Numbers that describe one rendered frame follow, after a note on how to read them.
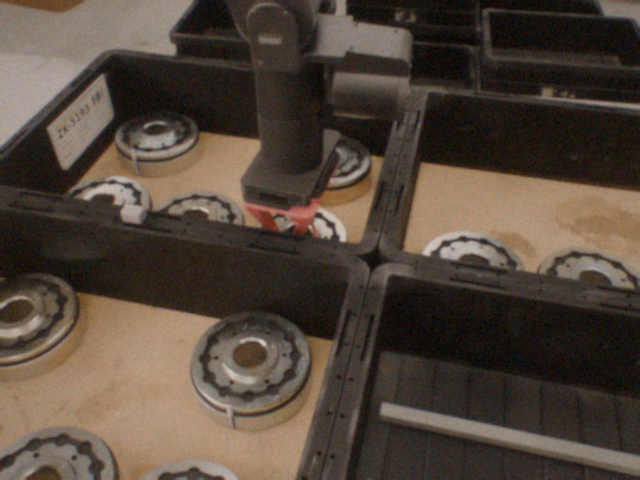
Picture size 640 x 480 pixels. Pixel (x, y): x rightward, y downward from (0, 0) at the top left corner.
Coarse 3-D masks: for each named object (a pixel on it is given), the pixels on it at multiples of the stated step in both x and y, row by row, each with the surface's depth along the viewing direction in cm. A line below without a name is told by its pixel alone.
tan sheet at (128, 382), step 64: (128, 320) 59; (192, 320) 59; (0, 384) 54; (64, 384) 54; (128, 384) 54; (320, 384) 54; (0, 448) 50; (128, 448) 50; (192, 448) 50; (256, 448) 49
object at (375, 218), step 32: (96, 64) 76; (192, 64) 76; (224, 64) 76; (64, 96) 70; (32, 128) 65; (0, 160) 61; (384, 160) 61; (0, 192) 57; (32, 192) 57; (384, 192) 58; (192, 224) 54; (224, 224) 54
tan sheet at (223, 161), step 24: (216, 144) 81; (240, 144) 81; (96, 168) 77; (120, 168) 77; (192, 168) 77; (216, 168) 77; (240, 168) 77; (168, 192) 73; (216, 192) 73; (240, 192) 73; (336, 216) 70; (360, 216) 70; (360, 240) 67
